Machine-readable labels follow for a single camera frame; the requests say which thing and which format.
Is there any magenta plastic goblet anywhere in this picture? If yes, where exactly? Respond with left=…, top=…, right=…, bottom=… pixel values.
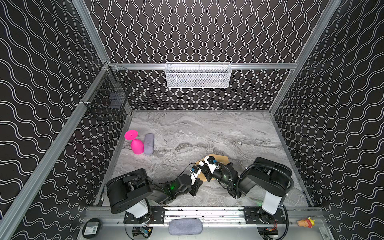
left=125, top=130, right=144, bottom=155

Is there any aluminium left side rail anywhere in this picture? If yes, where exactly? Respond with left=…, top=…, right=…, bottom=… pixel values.
left=1, top=62, right=110, bottom=240

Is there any aluminium back crossbar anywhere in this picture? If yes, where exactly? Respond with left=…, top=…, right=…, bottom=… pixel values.
left=110, top=63, right=298, bottom=71

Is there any aluminium corner post right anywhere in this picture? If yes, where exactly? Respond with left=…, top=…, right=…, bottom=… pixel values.
left=269, top=0, right=342, bottom=116

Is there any brown manila envelope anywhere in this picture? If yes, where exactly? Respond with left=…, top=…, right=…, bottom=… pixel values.
left=196, top=154, right=230, bottom=182

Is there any white wire basket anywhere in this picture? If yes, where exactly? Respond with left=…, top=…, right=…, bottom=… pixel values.
left=165, top=62, right=232, bottom=89

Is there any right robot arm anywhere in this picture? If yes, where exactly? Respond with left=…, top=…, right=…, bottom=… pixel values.
left=197, top=156, right=295, bottom=224

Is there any toy ice cream cone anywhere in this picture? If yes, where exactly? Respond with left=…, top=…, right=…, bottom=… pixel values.
left=297, top=217, right=316, bottom=228

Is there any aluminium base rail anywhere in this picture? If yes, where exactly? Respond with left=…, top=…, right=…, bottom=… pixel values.
left=84, top=207, right=326, bottom=227

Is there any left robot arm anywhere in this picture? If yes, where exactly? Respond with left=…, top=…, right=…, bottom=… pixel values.
left=107, top=169, right=203, bottom=219

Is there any black wire basket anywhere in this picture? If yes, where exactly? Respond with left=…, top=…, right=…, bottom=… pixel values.
left=86, top=66, right=137, bottom=122

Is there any aluminium corner post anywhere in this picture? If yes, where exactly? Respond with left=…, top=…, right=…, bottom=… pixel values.
left=72, top=0, right=110, bottom=63
left=269, top=0, right=342, bottom=116

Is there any grey fabric pouch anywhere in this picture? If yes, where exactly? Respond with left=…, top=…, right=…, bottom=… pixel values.
left=169, top=218, right=203, bottom=236

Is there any aluminium corner post left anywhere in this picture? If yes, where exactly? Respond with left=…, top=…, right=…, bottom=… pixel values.
left=72, top=0, right=110, bottom=63

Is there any black round device with label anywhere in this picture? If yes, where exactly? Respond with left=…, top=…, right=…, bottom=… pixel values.
left=82, top=218, right=102, bottom=239

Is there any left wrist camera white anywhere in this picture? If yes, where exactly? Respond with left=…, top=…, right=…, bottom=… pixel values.
left=190, top=165, right=202, bottom=185

